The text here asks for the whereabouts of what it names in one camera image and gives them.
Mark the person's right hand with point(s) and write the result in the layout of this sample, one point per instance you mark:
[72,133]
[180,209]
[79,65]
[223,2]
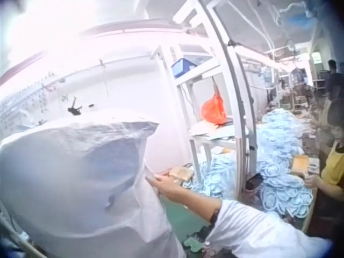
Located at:
[182,191]

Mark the person's right fingers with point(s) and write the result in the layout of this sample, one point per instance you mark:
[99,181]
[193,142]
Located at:
[159,181]

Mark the large white plastic bag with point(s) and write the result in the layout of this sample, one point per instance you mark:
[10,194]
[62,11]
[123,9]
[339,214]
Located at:
[70,182]

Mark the green plastic parts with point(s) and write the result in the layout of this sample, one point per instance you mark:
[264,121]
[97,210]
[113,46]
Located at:
[194,242]

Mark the orange plastic bag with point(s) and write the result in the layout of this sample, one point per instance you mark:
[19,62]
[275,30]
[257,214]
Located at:
[214,108]

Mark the small black device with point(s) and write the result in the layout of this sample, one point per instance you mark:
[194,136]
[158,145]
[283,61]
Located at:
[254,180]

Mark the black hanging clip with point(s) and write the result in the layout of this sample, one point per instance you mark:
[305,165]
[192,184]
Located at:
[74,108]

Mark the blue box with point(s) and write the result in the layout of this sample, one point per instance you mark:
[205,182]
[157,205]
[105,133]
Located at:
[184,67]

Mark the heap of light blue rings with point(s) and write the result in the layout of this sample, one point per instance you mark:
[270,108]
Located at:
[276,161]

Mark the tan cardboard box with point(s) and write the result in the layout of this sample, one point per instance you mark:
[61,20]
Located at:
[300,164]

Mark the long ceiling light strip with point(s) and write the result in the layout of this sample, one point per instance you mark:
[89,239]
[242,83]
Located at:
[264,57]

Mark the white metal frame rack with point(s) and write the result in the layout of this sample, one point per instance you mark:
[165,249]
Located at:
[236,107]

